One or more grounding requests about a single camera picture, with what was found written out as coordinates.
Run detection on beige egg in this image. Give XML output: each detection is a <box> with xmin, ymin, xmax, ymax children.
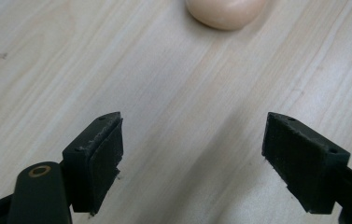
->
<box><xmin>185</xmin><ymin>0</ymin><xmax>267</xmax><ymax>32</ymax></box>

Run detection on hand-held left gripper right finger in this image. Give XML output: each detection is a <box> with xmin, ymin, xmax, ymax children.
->
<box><xmin>260</xmin><ymin>111</ymin><xmax>351</xmax><ymax>215</ymax></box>

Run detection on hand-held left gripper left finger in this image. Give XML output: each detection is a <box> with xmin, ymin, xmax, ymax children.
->
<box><xmin>62</xmin><ymin>111</ymin><xmax>124</xmax><ymax>217</ymax></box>

